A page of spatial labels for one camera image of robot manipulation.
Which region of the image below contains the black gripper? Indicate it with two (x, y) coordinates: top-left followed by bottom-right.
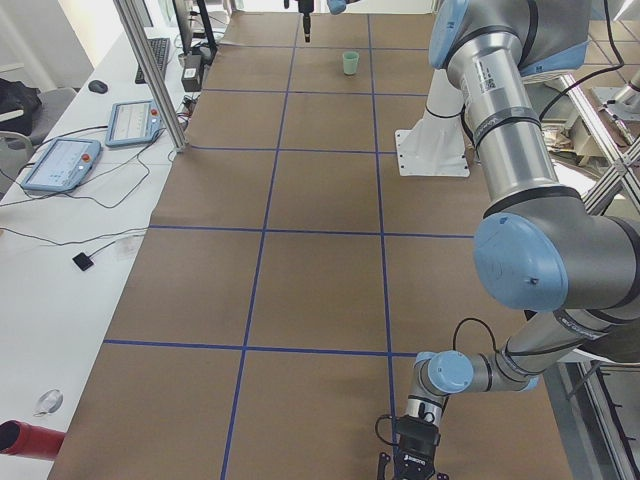
(375, 415), (450, 480)

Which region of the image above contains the light green plastic cup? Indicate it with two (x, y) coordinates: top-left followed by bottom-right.
(342, 51), (360, 76)

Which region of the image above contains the black power adapter box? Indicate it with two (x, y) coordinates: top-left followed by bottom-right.
(181, 53), (203, 93)

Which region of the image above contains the black keyboard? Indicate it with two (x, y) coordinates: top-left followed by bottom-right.
(134, 37), (172, 85)

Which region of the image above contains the brown paper table mat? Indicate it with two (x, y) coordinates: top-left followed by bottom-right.
(51, 14), (525, 479)

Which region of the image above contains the far blue teach pendant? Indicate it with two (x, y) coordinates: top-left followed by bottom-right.
(105, 100), (162, 148)

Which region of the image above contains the blue teach pendant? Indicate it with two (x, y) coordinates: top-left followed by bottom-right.
(105, 100), (162, 148)
(21, 138), (102, 193)

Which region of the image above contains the black computer mouse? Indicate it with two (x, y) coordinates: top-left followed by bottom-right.
(88, 80), (109, 94)

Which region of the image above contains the near blue teach pendant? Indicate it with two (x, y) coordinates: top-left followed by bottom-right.
(21, 138), (102, 193)

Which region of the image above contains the small black square sensor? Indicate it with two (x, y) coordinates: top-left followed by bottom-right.
(72, 252), (94, 271)

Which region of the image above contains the clear tape roll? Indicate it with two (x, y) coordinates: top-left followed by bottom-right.
(33, 389), (64, 417)

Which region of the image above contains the red cylinder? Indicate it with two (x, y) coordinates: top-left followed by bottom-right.
(1, 420), (65, 461)

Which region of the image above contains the aluminium frame post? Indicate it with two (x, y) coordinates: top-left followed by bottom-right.
(113, 0), (187, 153)

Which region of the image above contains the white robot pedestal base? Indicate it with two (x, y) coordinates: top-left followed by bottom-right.
(395, 70), (470, 178)

